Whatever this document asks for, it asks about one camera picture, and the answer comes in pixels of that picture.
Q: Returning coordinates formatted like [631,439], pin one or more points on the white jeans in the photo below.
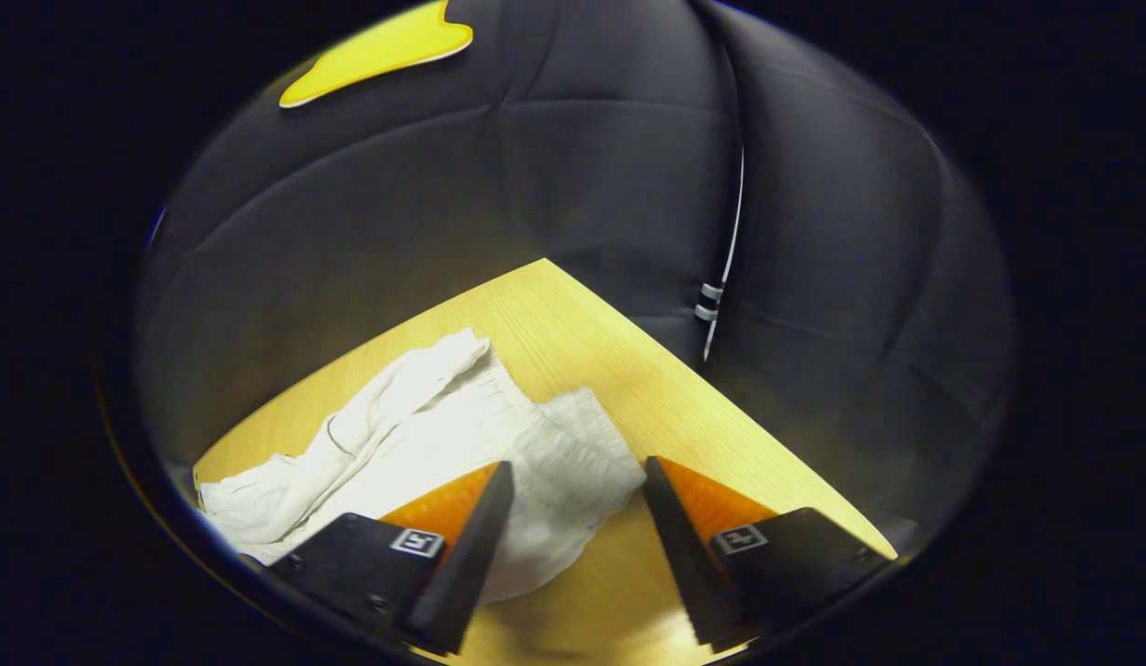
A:
[443,435]

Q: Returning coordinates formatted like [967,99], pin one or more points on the small white clip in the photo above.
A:
[712,291]
[706,313]

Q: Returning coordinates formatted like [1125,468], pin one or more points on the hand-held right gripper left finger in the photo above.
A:
[466,555]

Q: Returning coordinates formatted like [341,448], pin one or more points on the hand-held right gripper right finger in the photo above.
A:
[683,546]

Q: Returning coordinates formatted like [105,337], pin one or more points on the black backdrop cloth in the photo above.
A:
[572,166]

